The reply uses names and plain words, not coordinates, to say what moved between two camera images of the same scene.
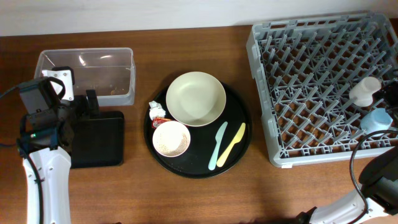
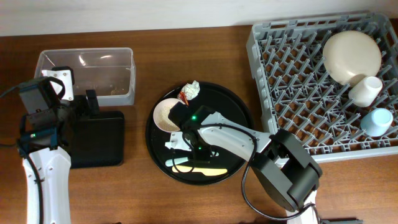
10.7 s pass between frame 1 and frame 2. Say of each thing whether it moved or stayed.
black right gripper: moved
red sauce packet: moved
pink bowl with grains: moved
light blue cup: stayed
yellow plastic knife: moved
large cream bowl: moved
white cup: stayed
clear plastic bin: stayed
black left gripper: stayed
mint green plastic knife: moved
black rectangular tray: stayed
